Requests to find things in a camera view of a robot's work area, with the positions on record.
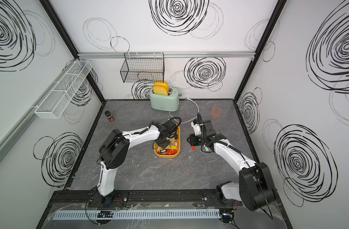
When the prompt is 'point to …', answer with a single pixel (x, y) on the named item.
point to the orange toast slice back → (160, 83)
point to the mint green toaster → (170, 102)
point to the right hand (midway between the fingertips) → (189, 139)
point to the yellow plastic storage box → (160, 152)
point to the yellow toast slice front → (161, 89)
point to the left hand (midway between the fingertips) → (162, 142)
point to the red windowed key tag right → (176, 143)
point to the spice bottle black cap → (108, 114)
